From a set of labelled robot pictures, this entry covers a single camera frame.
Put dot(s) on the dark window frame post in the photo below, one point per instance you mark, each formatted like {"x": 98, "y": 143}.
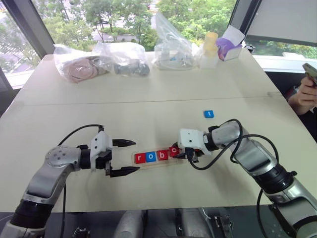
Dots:
{"x": 32, "y": 27}

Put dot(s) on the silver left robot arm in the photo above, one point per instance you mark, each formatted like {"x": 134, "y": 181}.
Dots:
{"x": 57, "y": 158}

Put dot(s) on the clear bag with pink cloth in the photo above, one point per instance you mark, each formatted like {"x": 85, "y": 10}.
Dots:
{"x": 64, "y": 57}

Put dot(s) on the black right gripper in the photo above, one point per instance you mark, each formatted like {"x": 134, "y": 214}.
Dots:
{"x": 195, "y": 154}

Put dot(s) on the grey rounded shape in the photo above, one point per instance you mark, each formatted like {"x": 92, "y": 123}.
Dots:
{"x": 193, "y": 223}
{"x": 128, "y": 225}

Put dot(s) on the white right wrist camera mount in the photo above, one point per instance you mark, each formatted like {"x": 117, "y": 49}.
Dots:
{"x": 190, "y": 137}

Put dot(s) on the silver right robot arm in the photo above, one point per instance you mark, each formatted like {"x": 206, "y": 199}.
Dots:
{"x": 257, "y": 153}

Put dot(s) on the yellow plastic cup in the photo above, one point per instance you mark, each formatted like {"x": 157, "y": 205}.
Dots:
{"x": 210, "y": 43}

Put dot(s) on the blue letter o tile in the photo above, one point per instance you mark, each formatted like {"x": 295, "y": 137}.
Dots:
{"x": 150, "y": 157}

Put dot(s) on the purple and white carton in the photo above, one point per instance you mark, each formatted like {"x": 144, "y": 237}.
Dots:
{"x": 229, "y": 50}

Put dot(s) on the red letter o tile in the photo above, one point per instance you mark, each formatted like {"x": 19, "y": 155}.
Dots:
{"x": 172, "y": 151}

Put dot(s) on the person's dark clothing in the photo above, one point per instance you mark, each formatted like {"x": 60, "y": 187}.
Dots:
{"x": 309, "y": 126}

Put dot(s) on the clear plastic container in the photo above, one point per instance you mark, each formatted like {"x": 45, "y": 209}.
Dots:
{"x": 208, "y": 62}

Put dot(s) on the person's bare hand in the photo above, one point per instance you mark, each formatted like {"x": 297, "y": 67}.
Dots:
{"x": 307, "y": 99}

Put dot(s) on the clear bag with grey dumbbell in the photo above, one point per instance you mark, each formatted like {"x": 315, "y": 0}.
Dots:
{"x": 123, "y": 52}

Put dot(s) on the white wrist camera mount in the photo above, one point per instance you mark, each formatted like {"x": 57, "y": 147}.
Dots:
{"x": 100, "y": 142}
{"x": 190, "y": 137}

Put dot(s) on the grey dumbbell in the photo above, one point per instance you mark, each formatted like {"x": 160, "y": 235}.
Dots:
{"x": 133, "y": 69}

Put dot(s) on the red letter r tile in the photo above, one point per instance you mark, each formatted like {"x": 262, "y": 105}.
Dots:
{"x": 139, "y": 158}

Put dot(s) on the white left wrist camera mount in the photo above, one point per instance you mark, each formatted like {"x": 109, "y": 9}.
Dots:
{"x": 100, "y": 142}

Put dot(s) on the smartphone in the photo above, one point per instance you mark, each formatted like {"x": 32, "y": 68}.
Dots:
{"x": 310, "y": 70}

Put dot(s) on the pink cloth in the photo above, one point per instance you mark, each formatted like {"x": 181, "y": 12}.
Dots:
{"x": 81, "y": 70}

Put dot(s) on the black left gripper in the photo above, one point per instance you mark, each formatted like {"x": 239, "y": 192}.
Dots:
{"x": 102, "y": 161}

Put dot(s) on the red letter b tile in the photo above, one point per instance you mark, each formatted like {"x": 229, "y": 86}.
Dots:
{"x": 162, "y": 155}

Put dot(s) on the blue letter t tile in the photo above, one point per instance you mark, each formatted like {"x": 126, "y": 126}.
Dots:
{"x": 208, "y": 114}

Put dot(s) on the black metal buckle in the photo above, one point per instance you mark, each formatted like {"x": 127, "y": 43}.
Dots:
{"x": 223, "y": 224}
{"x": 81, "y": 233}

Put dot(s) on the white roller blind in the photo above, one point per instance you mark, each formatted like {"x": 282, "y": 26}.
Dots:
{"x": 284, "y": 17}

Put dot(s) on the wooden letter tile rack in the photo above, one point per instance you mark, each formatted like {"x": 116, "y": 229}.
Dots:
{"x": 158, "y": 164}

